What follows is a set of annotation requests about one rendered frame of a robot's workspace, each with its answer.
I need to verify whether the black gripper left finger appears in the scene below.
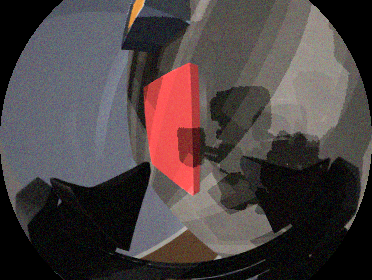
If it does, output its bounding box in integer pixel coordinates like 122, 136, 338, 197
49, 163, 151, 252

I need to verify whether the red box lid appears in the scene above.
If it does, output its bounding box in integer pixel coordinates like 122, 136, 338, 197
143, 63, 201, 194

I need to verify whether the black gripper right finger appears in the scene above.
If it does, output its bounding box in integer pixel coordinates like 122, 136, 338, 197
239, 156, 329, 233

